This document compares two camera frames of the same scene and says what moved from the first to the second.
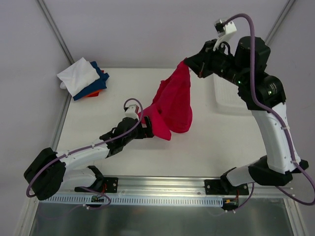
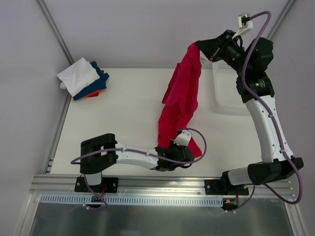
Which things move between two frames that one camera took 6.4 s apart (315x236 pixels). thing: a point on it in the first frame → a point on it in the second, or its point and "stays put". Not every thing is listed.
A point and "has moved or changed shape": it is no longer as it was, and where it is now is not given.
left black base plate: [111, 186] stays put
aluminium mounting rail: [174, 185] stays put
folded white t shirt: [78, 75] stays put
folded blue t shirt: [100, 85] stays put
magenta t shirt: [171, 110] has moved or changed shape
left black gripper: [144, 128] → [179, 149]
